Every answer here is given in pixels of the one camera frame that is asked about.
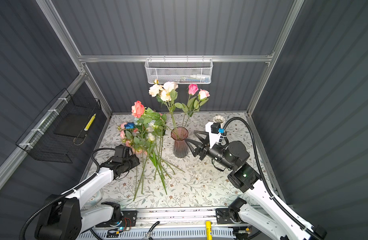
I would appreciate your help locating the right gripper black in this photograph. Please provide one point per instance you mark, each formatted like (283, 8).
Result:
(205, 150)

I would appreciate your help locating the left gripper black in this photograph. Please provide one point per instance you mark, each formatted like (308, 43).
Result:
(135, 160)

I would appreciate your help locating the bundle of artificial flowers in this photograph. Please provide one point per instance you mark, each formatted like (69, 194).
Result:
(146, 138)

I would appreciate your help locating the light pink rose stem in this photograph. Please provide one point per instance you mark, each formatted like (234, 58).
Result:
(201, 97)

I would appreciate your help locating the magenta rose stem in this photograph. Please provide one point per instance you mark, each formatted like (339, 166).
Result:
(188, 112)

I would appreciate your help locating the cream pink rose stem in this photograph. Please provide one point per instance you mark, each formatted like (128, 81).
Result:
(172, 102)

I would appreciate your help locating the white peony flower stem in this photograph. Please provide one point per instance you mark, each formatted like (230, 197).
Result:
(155, 90)

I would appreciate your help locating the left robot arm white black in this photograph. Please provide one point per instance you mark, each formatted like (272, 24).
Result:
(64, 217)

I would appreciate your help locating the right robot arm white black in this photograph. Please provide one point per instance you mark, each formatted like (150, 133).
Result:
(258, 205)

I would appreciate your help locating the pink glass vase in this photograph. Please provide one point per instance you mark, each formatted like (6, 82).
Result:
(179, 135)

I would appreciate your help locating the white ribbed ceramic vase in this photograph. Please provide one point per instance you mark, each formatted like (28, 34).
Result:
(219, 119)

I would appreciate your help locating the floral patterned table mat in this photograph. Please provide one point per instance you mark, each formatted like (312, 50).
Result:
(193, 183)

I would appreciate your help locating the small white clock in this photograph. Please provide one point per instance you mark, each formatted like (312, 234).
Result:
(96, 198)

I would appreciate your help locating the yellow marker in black basket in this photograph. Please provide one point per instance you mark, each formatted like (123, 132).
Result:
(89, 123)

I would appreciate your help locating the coral red rose stem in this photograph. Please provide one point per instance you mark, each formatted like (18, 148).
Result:
(138, 109)

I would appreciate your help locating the bottle in white basket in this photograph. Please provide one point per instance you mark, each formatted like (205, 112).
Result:
(201, 78)

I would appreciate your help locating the yellow tool at front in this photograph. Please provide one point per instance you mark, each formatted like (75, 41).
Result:
(208, 230)

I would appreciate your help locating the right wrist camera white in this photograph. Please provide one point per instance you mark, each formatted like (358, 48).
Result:
(215, 133)

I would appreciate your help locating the black wire basket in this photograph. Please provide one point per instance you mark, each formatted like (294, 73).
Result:
(59, 134)

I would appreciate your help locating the white wire mesh basket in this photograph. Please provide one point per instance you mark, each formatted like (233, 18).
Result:
(177, 71)

